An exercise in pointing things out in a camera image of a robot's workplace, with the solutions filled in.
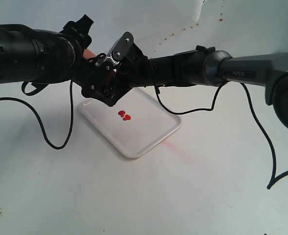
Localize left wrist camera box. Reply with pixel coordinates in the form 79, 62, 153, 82
60, 15, 94, 49

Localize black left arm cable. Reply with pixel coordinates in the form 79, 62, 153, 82
0, 79, 74, 149

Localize white rectangular plastic tray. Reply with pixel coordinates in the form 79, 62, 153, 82
78, 88, 182, 158

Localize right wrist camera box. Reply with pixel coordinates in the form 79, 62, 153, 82
106, 31, 134, 67

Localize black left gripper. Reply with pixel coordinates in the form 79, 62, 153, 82
73, 57, 114, 106

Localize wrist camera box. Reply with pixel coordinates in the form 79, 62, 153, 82
106, 31, 134, 67
60, 15, 94, 49

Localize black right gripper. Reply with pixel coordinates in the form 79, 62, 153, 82
104, 45, 154, 107

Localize red sauce blobs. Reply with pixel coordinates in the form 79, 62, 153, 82
118, 110, 132, 121

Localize red sauce squeeze bottle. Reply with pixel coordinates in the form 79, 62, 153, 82
80, 49, 119, 87

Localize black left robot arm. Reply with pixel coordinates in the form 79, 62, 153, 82
0, 16, 111, 105

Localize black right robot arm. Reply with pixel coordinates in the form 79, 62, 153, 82
105, 46, 288, 129

